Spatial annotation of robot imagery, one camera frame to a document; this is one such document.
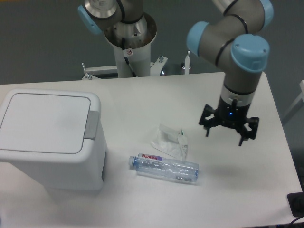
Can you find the clear crushed plastic bottle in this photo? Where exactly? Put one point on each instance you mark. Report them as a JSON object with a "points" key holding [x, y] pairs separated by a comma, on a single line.
{"points": [[162, 168]]}

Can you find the black device at table edge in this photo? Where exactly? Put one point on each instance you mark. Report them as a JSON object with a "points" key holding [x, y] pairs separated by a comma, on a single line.
{"points": [[296, 203]]}

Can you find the white metal base frame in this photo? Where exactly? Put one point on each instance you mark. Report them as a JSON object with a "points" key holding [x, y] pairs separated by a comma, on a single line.
{"points": [[123, 70]]}

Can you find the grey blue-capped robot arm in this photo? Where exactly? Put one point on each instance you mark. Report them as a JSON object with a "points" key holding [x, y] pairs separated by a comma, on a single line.
{"points": [[232, 45]]}

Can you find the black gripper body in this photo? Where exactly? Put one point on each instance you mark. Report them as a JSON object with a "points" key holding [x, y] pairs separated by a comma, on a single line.
{"points": [[229, 114]]}

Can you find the crumpled white plastic wrapper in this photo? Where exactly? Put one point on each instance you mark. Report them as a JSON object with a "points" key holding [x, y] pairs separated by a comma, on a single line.
{"points": [[171, 142]]}

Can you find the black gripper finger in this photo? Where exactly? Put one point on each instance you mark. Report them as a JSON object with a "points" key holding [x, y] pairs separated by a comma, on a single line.
{"points": [[247, 128], [209, 118]]}

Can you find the white plastic trash can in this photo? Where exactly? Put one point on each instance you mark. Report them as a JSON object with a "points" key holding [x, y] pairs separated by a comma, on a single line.
{"points": [[55, 137]]}

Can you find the white frame at right edge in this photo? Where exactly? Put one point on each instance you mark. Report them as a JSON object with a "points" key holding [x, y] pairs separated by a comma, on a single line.
{"points": [[295, 106]]}

